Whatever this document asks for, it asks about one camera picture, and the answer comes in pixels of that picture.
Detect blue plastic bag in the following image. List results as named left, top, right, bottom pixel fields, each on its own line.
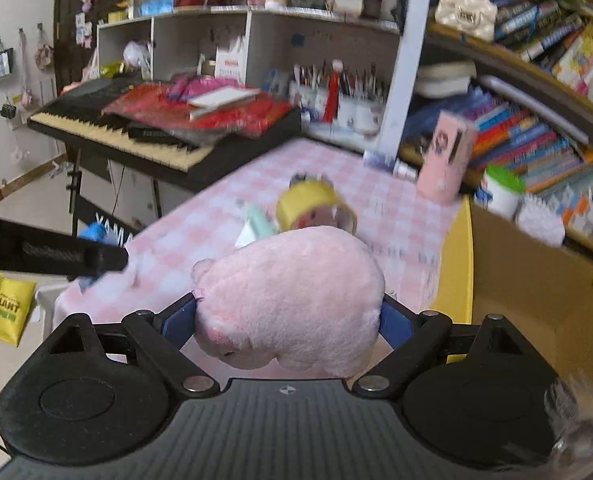
left=78, top=222, right=120, bottom=292

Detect pink plush pig toy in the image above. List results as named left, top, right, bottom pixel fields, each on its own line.
left=192, top=226, right=385, bottom=378

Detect mint green device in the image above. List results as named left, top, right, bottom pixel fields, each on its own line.
left=234, top=198, right=278, bottom=248

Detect yellow plastic bag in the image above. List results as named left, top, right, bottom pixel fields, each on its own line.
left=0, top=273, right=36, bottom=347

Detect keyboard stand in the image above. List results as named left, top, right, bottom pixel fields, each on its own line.
left=66, top=146, right=162, bottom=244

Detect pink checkered tablecloth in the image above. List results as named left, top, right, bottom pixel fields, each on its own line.
left=53, top=136, right=466, bottom=380

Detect black Yamaha keyboard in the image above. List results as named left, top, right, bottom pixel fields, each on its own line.
left=27, top=78, right=302, bottom=193

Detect yellow cardboard box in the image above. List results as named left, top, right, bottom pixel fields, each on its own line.
left=432, top=202, right=593, bottom=385

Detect pink cylindrical dispenser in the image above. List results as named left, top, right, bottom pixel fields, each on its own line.
left=417, top=110, right=479, bottom=205

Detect yellow tape roll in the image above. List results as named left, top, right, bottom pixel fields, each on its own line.
left=276, top=180, right=357, bottom=234

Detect white quilted pouch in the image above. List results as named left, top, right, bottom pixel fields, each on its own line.
left=514, top=194, right=565, bottom=247

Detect white jar green lid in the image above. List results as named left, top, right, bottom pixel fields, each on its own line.
left=474, top=164, right=525, bottom=220

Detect row of colourful books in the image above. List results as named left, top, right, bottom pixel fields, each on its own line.
left=405, top=84, right=593, bottom=241

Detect white pen holder cups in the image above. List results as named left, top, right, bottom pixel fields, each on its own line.
left=289, top=81, right=385, bottom=136

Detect red plastic bag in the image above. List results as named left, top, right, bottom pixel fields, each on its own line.
left=102, top=82, right=292, bottom=139

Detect red figure ornament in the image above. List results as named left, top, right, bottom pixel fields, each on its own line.
left=322, top=58, right=344, bottom=124

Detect white notebook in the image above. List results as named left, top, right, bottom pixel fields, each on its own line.
left=188, top=87, right=261, bottom=120

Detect wooden bookshelf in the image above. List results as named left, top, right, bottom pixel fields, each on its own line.
left=398, top=0, right=593, bottom=261

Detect white shelf unit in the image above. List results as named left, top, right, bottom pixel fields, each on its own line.
left=97, top=0, right=430, bottom=155

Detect cream quilted handbag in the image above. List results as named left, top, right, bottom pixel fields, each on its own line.
left=434, top=0, right=498, bottom=42

